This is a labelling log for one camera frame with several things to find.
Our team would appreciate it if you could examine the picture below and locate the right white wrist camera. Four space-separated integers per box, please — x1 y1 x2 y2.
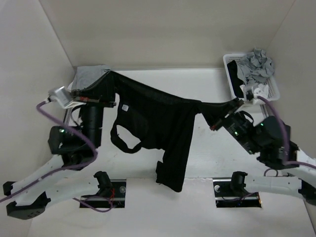
240 84 266 105

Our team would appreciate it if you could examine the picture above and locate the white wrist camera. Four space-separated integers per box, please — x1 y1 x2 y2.
240 84 266 105
48 86 73 109

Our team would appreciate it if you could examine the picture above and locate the white plastic laundry basket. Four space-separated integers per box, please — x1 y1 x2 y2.
223 52 280 101

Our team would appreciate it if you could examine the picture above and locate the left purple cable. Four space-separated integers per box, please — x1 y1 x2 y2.
0 98 115 213

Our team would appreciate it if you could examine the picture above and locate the crumpled grey tank top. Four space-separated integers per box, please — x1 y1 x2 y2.
237 48 275 85

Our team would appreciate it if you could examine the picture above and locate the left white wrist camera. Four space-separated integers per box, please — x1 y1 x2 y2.
48 86 73 109

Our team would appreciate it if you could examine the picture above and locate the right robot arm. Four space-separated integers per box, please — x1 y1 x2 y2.
210 96 316 207

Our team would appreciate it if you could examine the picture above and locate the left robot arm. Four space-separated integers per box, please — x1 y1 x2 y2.
3 95 115 220

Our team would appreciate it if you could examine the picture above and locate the metal table rail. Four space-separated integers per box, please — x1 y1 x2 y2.
63 109 72 124
260 105 270 118

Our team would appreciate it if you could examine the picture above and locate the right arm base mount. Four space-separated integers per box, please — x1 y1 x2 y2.
212 178 262 208

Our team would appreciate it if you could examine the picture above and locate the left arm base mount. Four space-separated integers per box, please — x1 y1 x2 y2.
80 179 126 210

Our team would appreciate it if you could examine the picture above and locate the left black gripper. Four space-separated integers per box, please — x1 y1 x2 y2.
75 70 120 147

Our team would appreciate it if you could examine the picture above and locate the folded grey tank top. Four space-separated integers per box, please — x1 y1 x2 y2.
70 65 111 90

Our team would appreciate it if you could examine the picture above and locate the left metal table rail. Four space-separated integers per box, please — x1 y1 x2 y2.
63 109 72 124

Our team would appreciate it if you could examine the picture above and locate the black tank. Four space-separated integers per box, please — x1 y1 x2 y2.
72 71 242 193
227 60 244 98

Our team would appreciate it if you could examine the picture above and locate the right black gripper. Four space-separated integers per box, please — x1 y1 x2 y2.
195 96 259 153

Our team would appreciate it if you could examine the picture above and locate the folded white tank top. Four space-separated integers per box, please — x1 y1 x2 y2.
67 82 74 93

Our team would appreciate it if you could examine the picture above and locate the right metal table rail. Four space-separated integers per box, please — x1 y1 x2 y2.
260 105 270 118

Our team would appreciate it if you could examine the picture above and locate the white tank top in basket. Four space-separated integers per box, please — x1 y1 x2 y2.
240 83 269 101

